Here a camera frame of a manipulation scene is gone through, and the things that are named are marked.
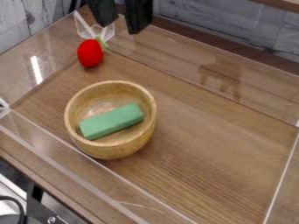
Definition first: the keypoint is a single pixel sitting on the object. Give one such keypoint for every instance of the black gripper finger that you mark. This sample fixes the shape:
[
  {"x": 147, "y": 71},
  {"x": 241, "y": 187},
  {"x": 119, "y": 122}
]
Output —
[
  {"x": 139, "y": 14},
  {"x": 105, "y": 11}
]

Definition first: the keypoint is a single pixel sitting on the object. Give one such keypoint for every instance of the red plush fruit green stem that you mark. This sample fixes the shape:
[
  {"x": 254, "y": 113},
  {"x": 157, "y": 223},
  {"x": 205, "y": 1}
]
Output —
[{"x": 91, "y": 51}]

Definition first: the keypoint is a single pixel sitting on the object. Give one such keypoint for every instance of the green rectangular block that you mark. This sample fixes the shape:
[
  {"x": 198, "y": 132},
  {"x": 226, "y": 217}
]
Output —
[{"x": 110, "y": 122}]

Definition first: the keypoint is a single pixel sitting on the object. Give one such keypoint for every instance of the wooden bowl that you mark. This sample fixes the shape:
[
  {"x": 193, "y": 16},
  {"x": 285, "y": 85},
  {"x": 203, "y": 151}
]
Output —
[{"x": 98, "y": 99}]

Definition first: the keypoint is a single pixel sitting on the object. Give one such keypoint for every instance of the clear acrylic tray walls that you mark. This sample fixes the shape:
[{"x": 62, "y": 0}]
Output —
[{"x": 221, "y": 164}]

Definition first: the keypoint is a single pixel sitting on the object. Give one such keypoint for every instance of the black metal table frame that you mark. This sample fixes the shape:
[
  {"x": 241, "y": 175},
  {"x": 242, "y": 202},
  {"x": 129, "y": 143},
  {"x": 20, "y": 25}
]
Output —
[{"x": 38, "y": 213}]

